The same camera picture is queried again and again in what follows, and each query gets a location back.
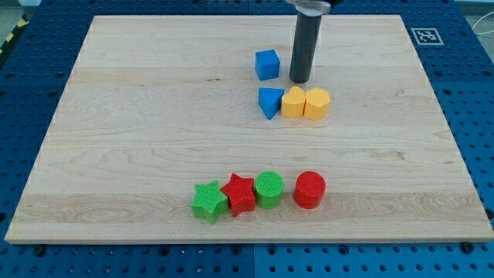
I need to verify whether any blue cube block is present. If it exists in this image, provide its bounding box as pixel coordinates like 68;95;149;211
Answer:
255;49;280;81

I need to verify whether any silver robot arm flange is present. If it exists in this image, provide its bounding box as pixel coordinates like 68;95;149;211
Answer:
285;0;331;16

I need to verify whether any blue triangle block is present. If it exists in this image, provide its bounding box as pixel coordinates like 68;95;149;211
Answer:
258;87;285;120

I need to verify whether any green cylinder block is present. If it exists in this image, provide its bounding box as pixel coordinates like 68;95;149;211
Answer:
254;171;284;209

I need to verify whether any red star block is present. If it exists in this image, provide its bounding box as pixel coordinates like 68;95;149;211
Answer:
220;173;256;217

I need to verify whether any yellow heart block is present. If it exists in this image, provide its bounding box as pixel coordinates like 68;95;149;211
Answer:
281;86;306;118

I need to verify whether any green star block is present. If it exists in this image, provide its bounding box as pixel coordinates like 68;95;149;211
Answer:
191;180;228;224

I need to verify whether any light wooden board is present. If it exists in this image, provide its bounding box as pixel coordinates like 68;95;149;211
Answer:
5;15;493;245

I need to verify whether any red cylinder block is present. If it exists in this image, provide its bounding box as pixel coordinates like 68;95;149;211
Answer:
293;171;327;209

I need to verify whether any yellow hexagon block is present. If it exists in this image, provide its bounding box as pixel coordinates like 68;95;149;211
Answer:
303;87;330;120

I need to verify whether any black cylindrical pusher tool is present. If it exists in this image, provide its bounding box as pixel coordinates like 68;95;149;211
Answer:
289;12;322;83

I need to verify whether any white fiducial marker tag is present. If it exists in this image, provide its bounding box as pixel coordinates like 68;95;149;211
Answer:
411;28;444;46

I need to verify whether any yellow black hazard tape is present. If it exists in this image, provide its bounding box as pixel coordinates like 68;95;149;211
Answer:
1;14;29;59

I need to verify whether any white cable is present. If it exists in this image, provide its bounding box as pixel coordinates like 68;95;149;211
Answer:
471;10;494;40

